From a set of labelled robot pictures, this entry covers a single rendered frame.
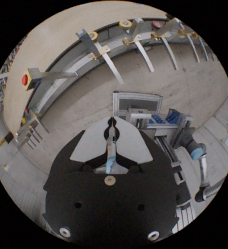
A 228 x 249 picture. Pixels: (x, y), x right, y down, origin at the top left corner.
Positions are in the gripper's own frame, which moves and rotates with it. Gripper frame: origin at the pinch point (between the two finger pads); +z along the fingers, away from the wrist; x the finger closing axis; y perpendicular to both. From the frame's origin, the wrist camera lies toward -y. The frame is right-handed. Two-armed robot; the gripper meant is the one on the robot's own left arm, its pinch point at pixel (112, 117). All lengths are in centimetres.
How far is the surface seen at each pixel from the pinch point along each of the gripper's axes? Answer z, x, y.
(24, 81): 8.5, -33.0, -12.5
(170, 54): 46, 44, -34
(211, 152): 23, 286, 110
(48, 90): 70, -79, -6
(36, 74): 13.5, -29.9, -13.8
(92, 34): 41, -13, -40
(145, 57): 46, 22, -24
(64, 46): 42, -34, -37
